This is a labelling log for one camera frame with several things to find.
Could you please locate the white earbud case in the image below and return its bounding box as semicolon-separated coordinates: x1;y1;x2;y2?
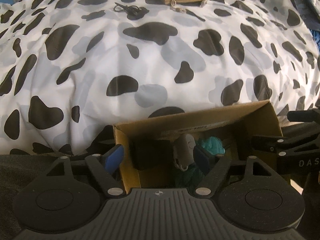
173;134;196;172

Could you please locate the black usb cable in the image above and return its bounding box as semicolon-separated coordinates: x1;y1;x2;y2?
113;2;146;17

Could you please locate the teal yarn ball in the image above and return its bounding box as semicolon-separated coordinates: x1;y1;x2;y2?
175;137;225;191

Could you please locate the brown cardboard box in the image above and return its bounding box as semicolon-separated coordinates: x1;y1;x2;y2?
113;100;283;192

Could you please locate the cow print blanket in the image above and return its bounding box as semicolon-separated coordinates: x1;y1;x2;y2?
1;0;319;155

